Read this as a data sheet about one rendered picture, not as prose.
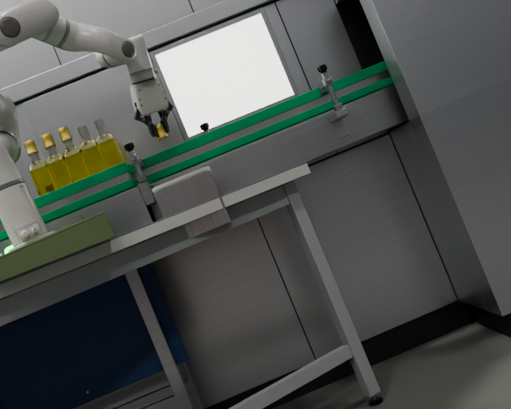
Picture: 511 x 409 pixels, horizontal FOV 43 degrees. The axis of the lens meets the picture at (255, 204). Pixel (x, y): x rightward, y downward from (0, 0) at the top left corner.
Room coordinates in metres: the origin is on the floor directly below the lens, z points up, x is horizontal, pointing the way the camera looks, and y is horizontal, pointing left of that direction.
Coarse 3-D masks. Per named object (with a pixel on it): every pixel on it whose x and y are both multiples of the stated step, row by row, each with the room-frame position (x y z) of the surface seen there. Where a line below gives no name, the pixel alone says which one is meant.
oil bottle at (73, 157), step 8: (64, 152) 2.12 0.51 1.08; (72, 152) 2.11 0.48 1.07; (80, 152) 2.12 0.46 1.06; (72, 160) 2.11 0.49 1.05; (80, 160) 2.11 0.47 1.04; (72, 168) 2.11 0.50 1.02; (80, 168) 2.11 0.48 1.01; (72, 176) 2.11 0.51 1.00; (80, 176) 2.11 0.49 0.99; (88, 176) 2.11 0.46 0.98
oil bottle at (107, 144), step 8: (104, 136) 2.12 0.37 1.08; (112, 136) 2.12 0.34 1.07; (104, 144) 2.11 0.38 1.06; (112, 144) 2.11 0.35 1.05; (104, 152) 2.11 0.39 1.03; (112, 152) 2.11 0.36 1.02; (120, 152) 2.15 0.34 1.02; (104, 160) 2.12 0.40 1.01; (112, 160) 2.11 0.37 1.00; (120, 160) 2.11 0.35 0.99
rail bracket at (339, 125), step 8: (320, 72) 2.02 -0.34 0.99; (328, 80) 1.98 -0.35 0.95; (320, 88) 2.12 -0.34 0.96; (328, 88) 2.02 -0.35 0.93; (336, 96) 2.02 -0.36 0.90; (336, 104) 2.02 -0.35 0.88; (336, 112) 2.01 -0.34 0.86; (344, 112) 2.01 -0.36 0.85; (336, 120) 2.08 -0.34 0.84; (344, 120) 2.11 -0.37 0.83; (336, 128) 2.11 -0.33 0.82; (344, 128) 2.11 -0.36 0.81; (336, 136) 2.11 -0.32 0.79
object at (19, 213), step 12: (0, 192) 1.65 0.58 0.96; (12, 192) 1.65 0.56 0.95; (24, 192) 1.68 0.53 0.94; (0, 204) 1.65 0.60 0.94; (12, 204) 1.65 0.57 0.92; (24, 204) 1.67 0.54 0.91; (0, 216) 1.67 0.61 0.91; (12, 216) 1.65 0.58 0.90; (24, 216) 1.66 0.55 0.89; (36, 216) 1.68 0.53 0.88; (12, 228) 1.66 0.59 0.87; (24, 228) 1.65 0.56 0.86; (36, 228) 1.66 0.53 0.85; (12, 240) 1.67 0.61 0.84; (24, 240) 1.65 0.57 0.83
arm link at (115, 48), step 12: (72, 24) 1.81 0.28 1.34; (84, 24) 1.83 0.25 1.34; (72, 36) 1.81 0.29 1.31; (84, 36) 1.82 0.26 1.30; (96, 36) 1.82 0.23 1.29; (108, 36) 1.84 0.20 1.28; (120, 36) 1.87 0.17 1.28; (60, 48) 1.83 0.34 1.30; (72, 48) 1.83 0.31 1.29; (84, 48) 1.83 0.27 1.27; (96, 48) 1.83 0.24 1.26; (108, 48) 1.84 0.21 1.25; (120, 48) 1.86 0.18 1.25; (132, 48) 1.89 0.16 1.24; (108, 60) 1.91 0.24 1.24; (120, 60) 1.87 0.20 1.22; (132, 60) 1.91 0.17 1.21
